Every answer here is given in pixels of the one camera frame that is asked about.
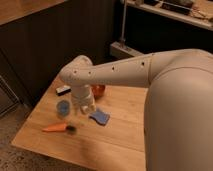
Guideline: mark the blue cup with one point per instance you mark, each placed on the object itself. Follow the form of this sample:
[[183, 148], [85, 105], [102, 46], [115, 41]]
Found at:
[[63, 108]]

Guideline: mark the blue sponge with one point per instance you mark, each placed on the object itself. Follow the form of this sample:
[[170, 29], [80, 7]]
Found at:
[[100, 117]]

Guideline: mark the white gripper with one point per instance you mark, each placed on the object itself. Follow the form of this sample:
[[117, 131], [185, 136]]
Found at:
[[82, 99]]

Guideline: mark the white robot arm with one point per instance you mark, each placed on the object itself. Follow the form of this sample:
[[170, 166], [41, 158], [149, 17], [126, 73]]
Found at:
[[178, 112]]

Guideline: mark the dark wood cabinet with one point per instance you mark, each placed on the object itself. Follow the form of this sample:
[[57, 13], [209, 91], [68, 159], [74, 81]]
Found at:
[[35, 47]]

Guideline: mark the red bowl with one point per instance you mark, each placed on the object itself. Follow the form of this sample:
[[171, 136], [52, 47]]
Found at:
[[98, 90]]

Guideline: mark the orange pepper with dark stem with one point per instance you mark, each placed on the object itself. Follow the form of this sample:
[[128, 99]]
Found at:
[[60, 127]]

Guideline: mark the grey metal shelf frame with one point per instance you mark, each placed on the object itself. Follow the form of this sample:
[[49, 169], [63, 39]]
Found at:
[[195, 18]]

